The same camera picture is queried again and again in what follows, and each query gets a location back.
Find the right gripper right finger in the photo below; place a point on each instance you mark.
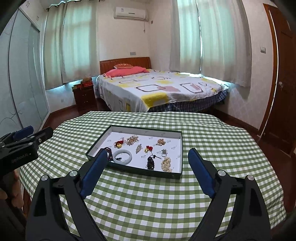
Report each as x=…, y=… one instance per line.
x=249, y=219

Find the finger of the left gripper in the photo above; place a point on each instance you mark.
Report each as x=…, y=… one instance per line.
x=17, y=136
x=37, y=137

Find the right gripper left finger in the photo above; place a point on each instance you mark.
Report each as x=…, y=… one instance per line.
x=46, y=220

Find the red knot gold charm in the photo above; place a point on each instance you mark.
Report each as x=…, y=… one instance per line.
x=119, y=144

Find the pale jade bangle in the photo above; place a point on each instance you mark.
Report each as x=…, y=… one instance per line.
x=122, y=157

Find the silver crystal brooch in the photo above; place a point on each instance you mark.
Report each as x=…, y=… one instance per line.
x=138, y=149

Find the silver ring ornament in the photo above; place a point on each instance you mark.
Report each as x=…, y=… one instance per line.
x=164, y=153

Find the small red gold charm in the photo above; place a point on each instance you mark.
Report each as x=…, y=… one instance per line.
x=148, y=149

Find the person left hand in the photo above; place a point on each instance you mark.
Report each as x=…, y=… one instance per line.
x=11, y=188

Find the glass wardrobe sliding door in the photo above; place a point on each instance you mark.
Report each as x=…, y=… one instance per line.
x=23, y=99

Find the dark wooden nightstand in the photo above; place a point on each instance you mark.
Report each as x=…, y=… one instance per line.
x=84, y=98

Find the red boxes on nightstand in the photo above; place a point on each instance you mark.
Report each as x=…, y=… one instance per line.
x=85, y=82

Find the green checkered tablecloth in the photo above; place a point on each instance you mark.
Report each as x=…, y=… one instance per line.
x=133, y=207

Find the brown wooden door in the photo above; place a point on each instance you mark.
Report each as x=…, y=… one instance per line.
x=278, y=125

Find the left window curtain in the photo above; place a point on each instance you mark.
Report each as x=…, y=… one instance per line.
x=70, y=50

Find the window curtain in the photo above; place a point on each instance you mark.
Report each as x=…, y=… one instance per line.
x=70, y=50
x=211, y=38

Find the pink pillow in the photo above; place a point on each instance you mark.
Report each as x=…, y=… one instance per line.
x=125, y=72

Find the green shallow tray box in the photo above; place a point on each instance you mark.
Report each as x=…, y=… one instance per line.
x=141, y=151

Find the patterned small pillow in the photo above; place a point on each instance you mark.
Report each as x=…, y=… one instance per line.
x=123, y=66

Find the bed with patterned sheet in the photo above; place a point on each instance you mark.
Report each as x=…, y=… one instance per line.
x=158, y=91

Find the wooden headboard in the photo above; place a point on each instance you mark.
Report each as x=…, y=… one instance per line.
x=107, y=65

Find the white air conditioner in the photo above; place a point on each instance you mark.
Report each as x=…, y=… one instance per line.
x=130, y=13

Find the right window curtain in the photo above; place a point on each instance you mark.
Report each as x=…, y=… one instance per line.
x=211, y=38

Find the wall light switch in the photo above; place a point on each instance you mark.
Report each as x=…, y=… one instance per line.
x=262, y=49

